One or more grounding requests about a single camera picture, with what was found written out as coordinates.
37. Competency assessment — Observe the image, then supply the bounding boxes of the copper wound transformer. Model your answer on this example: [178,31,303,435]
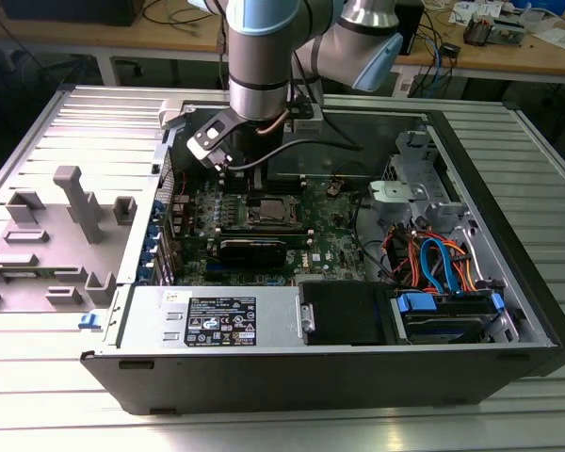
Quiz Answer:
[464,13,494,46]

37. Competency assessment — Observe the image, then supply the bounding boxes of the orange wire bundle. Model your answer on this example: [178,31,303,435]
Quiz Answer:
[389,228,479,293]

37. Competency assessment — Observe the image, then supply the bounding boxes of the black open PC case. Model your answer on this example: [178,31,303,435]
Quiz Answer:
[79,96,565,416]

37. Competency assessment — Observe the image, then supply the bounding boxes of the metal socket cover frame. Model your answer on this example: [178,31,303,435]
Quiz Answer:
[248,195,299,226]

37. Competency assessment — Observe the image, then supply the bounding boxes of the dark office chair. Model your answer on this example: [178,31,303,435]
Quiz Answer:
[0,46,100,156]

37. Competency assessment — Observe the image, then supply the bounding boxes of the copper coloured hose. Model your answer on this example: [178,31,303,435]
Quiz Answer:
[256,110,291,138]

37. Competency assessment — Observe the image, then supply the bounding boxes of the black box on desk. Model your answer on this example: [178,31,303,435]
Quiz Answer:
[0,0,140,27]

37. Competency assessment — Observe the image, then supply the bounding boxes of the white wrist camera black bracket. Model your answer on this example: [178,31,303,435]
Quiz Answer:
[186,108,239,171]

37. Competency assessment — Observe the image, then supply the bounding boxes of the black wire bundle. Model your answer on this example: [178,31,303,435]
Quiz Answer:
[350,190,396,286]

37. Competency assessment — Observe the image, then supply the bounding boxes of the blue flat wire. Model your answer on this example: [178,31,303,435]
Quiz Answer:
[420,237,459,296]

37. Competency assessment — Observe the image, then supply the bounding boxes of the white papers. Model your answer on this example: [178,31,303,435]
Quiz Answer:
[531,25,565,51]

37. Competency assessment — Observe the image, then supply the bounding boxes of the grey electronic device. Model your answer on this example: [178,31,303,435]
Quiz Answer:
[492,18,529,46]

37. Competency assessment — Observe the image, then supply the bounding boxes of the black RAM stick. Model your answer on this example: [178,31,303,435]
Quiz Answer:
[219,224,312,249]

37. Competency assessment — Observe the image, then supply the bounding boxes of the hard disk in blue carrier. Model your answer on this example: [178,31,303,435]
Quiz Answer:
[395,289,508,345]

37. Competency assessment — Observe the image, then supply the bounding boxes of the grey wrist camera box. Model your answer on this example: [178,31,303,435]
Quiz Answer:
[289,96,325,136]

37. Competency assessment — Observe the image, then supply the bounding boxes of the wooden desk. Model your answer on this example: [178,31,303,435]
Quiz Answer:
[0,0,565,86]

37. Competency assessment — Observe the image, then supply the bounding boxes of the grey parts rack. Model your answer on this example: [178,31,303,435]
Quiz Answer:
[0,164,137,315]

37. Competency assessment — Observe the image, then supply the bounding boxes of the blue network cable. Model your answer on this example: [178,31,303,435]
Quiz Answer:
[429,37,447,87]

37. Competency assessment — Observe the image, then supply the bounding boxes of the black graphics card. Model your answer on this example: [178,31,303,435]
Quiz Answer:
[216,237,288,269]

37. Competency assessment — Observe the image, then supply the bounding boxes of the black RAM slots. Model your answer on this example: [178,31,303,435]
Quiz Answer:
[221,169,308,195]

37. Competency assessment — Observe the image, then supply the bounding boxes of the black camera cable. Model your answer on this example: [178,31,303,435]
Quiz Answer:
[226,89,364,170]

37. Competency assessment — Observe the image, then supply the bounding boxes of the green motherboard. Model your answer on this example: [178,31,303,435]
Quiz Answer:
[171,176,382,288]

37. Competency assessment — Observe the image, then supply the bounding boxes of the silver power supply with label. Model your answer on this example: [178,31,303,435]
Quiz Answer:
[117,284,307,349]

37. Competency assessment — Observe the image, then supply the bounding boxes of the black upright box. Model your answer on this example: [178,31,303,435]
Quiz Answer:
[397,0,425,57]

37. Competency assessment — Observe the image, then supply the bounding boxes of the silver metal drive cage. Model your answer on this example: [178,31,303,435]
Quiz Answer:
[366,129,481,236]

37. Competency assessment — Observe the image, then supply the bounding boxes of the thin hanging cable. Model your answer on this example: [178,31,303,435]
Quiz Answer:
[216,21,230,90]

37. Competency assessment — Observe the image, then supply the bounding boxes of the grey corner bracket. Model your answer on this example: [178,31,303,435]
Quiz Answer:
[158,98,192,131]

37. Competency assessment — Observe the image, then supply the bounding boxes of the black plastic shroud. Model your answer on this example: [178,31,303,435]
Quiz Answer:
[299,281,396,347]

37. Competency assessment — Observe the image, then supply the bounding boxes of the silver CPU plate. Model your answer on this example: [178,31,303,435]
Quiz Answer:
[259,200,289,221]

